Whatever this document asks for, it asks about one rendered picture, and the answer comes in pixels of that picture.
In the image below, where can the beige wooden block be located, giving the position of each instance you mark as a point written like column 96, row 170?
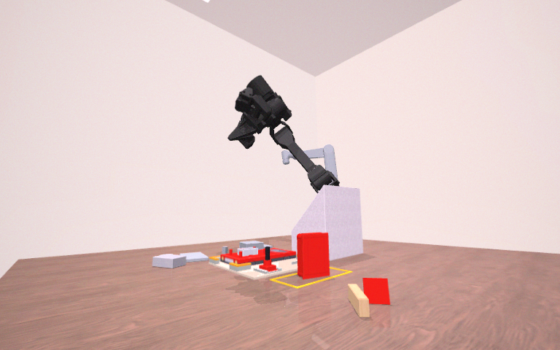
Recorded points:
column 359, row 301

